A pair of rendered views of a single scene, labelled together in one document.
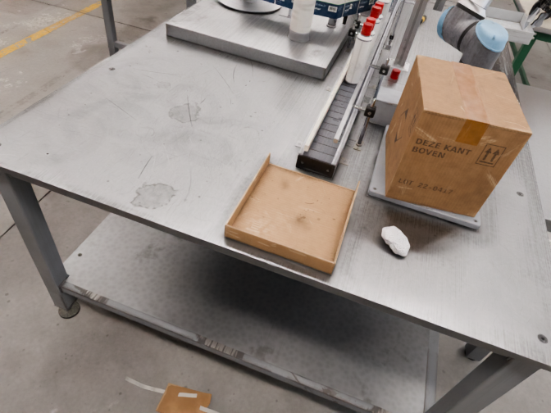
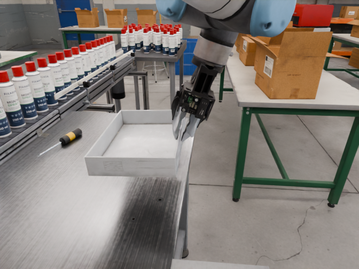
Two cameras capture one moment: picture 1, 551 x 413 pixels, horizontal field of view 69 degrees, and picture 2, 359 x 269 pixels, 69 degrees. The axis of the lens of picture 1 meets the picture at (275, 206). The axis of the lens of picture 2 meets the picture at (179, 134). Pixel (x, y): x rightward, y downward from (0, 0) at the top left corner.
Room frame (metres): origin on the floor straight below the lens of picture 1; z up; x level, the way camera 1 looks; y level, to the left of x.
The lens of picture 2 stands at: (1.41, -0.92, 1.30)
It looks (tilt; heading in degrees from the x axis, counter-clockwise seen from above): 27 degrees down; 356
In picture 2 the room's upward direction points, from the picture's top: straight up
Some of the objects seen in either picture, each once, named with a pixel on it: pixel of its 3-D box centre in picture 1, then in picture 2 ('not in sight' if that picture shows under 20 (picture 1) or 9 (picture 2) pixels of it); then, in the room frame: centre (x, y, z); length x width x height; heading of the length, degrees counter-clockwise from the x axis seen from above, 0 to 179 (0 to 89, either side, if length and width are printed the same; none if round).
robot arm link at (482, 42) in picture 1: (484, 44); not in sight; (1.53, -0.63, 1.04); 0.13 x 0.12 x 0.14; 35
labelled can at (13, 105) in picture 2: not in sight; (9, 100); (2.32, -0.39, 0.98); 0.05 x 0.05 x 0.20
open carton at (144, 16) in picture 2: not in sight; (148, 17); (7.33, -0.72, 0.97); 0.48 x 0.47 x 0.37; 173
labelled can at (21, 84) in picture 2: not in sight; (23, 93); (2.40, -0.40, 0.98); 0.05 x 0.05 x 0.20
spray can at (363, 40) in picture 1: (359, 54); not in sight; (1.38, -0.19, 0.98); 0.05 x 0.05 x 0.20
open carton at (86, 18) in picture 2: not in sight; (87, 17); (7.51, 0.55, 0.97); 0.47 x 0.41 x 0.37; 167
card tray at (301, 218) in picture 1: (297, 206); not in sight; (0.72, -0.05, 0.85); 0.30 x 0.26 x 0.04; 168
